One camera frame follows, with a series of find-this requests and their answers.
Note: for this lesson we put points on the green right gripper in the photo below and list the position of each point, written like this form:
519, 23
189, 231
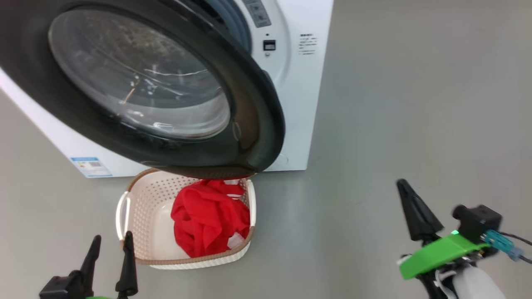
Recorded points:
440, 253

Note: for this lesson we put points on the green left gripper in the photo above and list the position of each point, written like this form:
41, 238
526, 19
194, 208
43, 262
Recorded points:
62, 288

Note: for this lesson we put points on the red garment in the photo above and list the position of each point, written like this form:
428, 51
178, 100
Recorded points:
208, 220

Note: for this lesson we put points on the dark round washing machine door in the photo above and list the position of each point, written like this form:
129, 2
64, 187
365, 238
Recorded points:
137, 83

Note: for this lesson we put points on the cream perforated laundry basket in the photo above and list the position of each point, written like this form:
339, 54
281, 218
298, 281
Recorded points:
145, 224

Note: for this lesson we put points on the white front-load washing machine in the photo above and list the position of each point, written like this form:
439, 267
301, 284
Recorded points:
299, 104

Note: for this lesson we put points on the black door lock socket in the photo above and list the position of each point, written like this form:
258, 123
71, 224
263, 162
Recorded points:
269, 45

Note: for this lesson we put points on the blue white energy label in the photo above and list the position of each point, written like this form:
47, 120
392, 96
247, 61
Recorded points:
90, 167

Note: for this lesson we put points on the grey warning label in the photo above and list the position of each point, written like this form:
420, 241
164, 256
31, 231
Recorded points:
257, 12

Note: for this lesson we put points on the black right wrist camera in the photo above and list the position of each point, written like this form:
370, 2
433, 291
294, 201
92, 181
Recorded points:
480, 222

